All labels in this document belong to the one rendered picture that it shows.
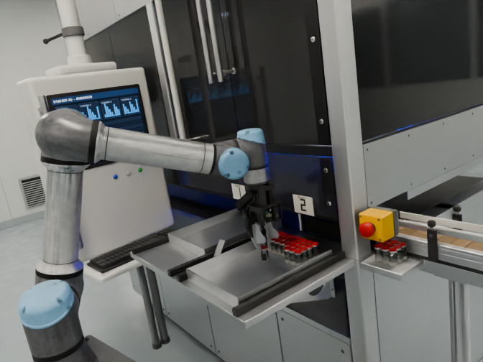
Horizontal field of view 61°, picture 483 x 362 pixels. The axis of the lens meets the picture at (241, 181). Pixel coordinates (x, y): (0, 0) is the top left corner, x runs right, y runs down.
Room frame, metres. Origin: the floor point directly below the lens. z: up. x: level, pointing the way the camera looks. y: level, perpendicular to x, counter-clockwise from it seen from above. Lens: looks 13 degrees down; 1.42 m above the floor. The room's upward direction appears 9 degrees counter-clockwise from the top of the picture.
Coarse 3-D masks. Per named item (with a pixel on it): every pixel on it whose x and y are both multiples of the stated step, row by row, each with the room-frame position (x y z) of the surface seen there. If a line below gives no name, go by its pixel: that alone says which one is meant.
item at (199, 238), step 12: (216, 216) 1.59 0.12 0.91; (228, 216) 1.62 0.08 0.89; (240, 216) 1.64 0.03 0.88; (180, 228) 1.50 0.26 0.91; (192, 228) 1.53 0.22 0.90; (204, 228) 1.55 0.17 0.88; (216, 228) 1.53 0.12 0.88; (228, 228) 1.51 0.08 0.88; (240, 228) 1.49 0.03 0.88; (276, 228) 1.44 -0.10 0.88; (180, 240) 1.39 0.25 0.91; (192, 240) 1.45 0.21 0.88; (204, 240) 1.43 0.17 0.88; (216, 240) 1.41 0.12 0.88; (228, 240) 1.31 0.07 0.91; (192, 252) 1.33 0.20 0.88; (204, 252) 1.26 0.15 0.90
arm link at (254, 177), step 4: (264, 168) 1.13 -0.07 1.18; (268, 168) 1.15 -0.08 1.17; (248, 172) 1.13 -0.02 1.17; (252, 172) 1.12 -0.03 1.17; (256, 172) 1.12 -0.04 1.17; (260, 172) 1.12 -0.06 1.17; (264, 172) 1.13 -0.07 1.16; (268, 172) 1.14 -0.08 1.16; (244, 176) 1.14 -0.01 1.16; (248, 176) 1.13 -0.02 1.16; (252, 176) 1.12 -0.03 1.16; (256, 176) 1.12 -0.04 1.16; (260, 176) 1.12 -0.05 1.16; (264, 176) 1.13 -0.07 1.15; (268, 176) 1.14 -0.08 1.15; (244, 180) 1.14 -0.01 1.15; (248, 180) 1.13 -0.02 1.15; (252, 180) 1.12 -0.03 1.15; (256, 180) 1.12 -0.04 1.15; (260, 180) 1.12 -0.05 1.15; (264, 180) 1.13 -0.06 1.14; (248, 184) 1.14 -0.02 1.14; (252, 184) 1.13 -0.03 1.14; (256, 184) 1.13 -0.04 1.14; (260, 184) 1.13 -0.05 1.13
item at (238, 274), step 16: (224, 256) 1.20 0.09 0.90; (240, 256) 1.23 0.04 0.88; (256, 256) 1.21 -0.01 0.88; (272, 256) 1.19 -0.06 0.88; (320, 256) 1.08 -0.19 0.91; (192, 272) 1.09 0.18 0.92; (208, 272) 1.15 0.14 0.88; (224, 272) 1.13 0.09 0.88; (240, 272) 1.12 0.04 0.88; (256, 272) 1.10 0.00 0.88; (272, 272) 1.09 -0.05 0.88; (288, 272) 1.01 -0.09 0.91; (208, 288) 1.03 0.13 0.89; (224, 288) 1.03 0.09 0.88; (240, 288) 1.02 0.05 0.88; (256, 288) 0.95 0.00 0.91
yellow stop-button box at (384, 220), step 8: (376, 208) 1.07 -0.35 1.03; (384, 208) 1.06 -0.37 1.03; (360, 216) 1.05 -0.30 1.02; (368, 216) 1.03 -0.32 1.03; (376, 216) 1.01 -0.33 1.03; (384, 216) 1.01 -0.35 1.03; (392, 216) 1.03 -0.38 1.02; (360, 224) 1.05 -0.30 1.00; (376, 224) 1.01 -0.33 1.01; (384, 224) 1.00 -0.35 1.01; (392, 224) 1.03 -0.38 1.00; (376, 232) 1.01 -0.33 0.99; (384, 232) 1.00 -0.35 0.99; (392, 232) 1.02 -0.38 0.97; (376, 240) 1.01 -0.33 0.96; (384, 240) 1.00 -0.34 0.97
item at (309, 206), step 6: (294, 198) 1.26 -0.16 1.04; (300, 198) 1.24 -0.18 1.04; (306, 198) 1.22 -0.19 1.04; (312, 198) 1.20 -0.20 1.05; (294, 204) 1.27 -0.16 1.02; (306, 204) 1.22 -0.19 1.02; (312, 204) 1.20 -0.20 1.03; (300, 210) 1.25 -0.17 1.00; (306, 210) 1.22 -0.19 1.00; (312, 210) 1.20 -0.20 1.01
